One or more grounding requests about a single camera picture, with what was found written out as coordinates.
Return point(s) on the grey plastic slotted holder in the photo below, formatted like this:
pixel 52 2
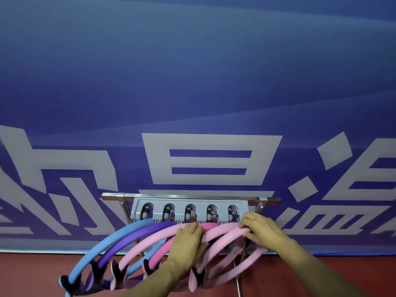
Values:
pixel 201 214

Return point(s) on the person's right thumb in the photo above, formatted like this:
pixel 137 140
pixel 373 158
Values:
pixel 248 235

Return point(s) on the person's right forearm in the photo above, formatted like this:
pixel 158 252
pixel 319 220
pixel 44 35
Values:
pixel 315 272

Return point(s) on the person's right hand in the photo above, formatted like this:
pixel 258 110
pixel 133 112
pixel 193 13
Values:
pixel 266 233

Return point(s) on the person's left middle finger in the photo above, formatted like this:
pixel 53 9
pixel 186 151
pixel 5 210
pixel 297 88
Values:
pixel 193 228

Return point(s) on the blue banner with white print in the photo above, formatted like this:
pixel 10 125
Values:
pixel 198 89

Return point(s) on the person's left little finger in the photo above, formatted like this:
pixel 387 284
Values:
pixel 179 236

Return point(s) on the silver metal rack frame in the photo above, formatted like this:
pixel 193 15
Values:
pixel 191 197

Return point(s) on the person's left hand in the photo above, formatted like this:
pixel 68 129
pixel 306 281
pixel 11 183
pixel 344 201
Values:
pixel 185 249

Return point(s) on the person's left forearm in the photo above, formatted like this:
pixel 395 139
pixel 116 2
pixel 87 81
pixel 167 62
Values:
pixel 154 281

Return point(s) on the person's left thumb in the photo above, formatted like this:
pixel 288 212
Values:
pixel 204 248

